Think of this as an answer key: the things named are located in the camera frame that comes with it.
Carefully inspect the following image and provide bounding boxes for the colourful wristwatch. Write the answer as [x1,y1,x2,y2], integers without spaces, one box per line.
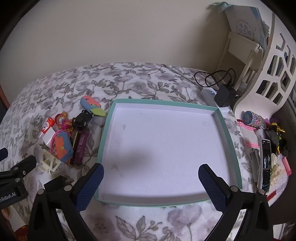
[242,111,266,128]

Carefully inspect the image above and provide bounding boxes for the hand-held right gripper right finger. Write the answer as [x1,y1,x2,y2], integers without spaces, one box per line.
[198,164,274,241]

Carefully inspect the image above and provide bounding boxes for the red printed packet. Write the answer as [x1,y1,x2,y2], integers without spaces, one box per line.
[13,226,29,241]

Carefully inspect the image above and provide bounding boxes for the cream plastic holder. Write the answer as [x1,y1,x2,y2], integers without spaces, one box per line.
[35,145,62,173]

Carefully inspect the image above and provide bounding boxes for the floral blanket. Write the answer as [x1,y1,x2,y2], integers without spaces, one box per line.
[0,61,289,241]

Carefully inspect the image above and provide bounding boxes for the red white glue stick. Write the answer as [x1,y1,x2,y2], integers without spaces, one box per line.
[39,117,56,149]

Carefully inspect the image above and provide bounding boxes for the gold black patterned lighter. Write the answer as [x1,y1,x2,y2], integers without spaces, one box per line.
[69,128,80,165]

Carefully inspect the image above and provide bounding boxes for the black smartphone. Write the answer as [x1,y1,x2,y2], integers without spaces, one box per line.
[257,138,272,194]

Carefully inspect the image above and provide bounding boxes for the purple lighter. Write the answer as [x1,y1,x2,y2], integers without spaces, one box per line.
[73,128,90,165]

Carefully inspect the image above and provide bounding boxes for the blue coral green toy knife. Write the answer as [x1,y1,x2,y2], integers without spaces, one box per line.
[80,95,106,117]

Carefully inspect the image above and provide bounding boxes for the teal cloth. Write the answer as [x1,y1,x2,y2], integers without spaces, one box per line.
[209,2,229,12]

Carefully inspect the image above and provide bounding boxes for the black toy car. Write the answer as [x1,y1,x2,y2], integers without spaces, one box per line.
[72,110,94,130]

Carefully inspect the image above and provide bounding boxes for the black cable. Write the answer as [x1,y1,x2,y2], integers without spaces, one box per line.
[194,68,236,90]

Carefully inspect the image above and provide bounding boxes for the black charger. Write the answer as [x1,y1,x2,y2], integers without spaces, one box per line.
[214,84,237,107]

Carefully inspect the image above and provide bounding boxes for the teal shallow cardboard box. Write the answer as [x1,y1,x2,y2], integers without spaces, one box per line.
[94,98,243,207]

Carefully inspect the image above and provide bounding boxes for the pink beaded bag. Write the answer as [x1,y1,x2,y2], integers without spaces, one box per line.
[236,119,260,149]

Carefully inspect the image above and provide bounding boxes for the brown wooden board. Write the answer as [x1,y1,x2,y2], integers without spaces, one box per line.
[0,83,11,109]

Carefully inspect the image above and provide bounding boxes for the white wooden shelf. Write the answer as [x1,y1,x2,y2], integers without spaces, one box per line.
[216,31,264,93]

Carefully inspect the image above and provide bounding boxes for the white album book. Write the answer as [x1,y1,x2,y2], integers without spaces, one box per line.
[225,6,266,49]

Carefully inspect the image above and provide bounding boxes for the black patterned pouch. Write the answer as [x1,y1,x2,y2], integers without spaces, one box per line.
[264,128,281,153]

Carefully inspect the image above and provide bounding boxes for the orange blue toy knife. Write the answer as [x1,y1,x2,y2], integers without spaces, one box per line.
[54,130,74,163]

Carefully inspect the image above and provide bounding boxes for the pink wristband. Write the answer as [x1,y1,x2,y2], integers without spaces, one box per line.
[50,131,70,154]

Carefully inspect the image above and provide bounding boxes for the white power strip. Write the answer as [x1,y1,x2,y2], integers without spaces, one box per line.
[201,88,230,117]

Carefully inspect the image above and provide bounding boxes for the pink helmet puppy figure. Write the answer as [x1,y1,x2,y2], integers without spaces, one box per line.
[54,112,71,132]

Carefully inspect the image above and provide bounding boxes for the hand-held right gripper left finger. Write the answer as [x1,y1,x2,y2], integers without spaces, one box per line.
[28,163,105,241]

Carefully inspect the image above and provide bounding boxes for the cream crumpled flower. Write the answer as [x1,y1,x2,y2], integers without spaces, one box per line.
[269,153,285,184]

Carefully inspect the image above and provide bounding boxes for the pink bubble wrap pouch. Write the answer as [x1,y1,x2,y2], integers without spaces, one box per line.
[266,156,292,201]

